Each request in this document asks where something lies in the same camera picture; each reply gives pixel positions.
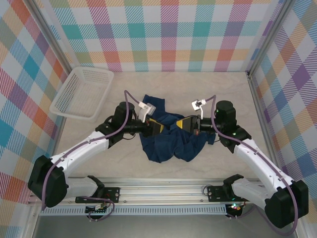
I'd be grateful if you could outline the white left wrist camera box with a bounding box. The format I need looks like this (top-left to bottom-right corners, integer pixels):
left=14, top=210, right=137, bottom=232
left=138, top=101, right=157, bottom=123

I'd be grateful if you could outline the dark blue t-shirt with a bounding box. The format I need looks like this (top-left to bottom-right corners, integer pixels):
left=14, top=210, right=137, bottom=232
left=139, top=94, right=215, bottom=164

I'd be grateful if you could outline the white slotted cable duct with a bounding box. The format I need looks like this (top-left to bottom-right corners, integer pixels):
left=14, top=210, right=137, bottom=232
left=39, top=204, right=227, bottom=216

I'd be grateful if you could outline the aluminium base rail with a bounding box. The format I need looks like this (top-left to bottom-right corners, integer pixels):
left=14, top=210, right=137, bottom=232
left=28, top=176, right=265, bottom=206

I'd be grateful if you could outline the aluminium frame post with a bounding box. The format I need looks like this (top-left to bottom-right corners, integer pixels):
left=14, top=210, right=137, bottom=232
left=246, top=0, right=294, bottom=75
left=29, top=0, right=75, bottom=72

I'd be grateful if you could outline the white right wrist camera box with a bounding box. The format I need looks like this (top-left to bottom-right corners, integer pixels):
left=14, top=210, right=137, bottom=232
left=190, top=98, right=207, bottom=119

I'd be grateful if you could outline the small circuit board with lights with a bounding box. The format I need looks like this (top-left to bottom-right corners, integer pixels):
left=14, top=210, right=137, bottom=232
left=227, top=203, right=243, bottom=213

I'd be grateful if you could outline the small black circuit board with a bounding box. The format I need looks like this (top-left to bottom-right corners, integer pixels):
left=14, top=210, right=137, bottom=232
left=85, top=205, right=109, bottom=214

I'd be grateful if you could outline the white plastic mesh basket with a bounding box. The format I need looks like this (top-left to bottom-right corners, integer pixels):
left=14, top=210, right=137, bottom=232
left=49, top=66, right=115, bottom=124

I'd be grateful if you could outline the grey metal front panel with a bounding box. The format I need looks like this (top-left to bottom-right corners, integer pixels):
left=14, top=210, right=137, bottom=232
left=32, top=214, right=298, bottom=238

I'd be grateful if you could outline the aluminium floor edge profile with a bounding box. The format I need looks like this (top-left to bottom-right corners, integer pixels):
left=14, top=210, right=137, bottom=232
left=247, top=71, right=309, bottom=238

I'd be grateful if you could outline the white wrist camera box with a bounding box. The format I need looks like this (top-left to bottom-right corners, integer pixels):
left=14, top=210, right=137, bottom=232
left=138, top=101, right=157, bottom=123
left=190, top=98, right=207, bottom=119

